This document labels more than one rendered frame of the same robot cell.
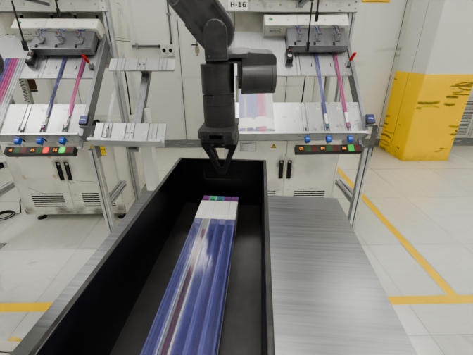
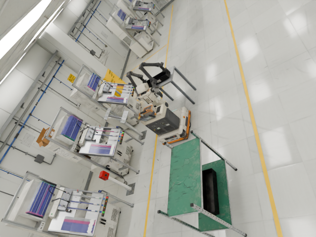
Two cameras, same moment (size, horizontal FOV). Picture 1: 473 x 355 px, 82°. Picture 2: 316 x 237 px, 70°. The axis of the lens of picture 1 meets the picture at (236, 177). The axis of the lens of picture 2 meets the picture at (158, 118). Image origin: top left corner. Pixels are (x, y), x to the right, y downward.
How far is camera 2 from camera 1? 455 cm
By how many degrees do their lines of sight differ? 43
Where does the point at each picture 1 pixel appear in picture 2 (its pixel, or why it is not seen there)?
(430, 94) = (109, 79)
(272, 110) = (122, 97)
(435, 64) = (102, 75)
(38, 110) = (110, 138)
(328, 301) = not seen: hidden behind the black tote
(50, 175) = (119, 157)
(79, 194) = (125, 154)
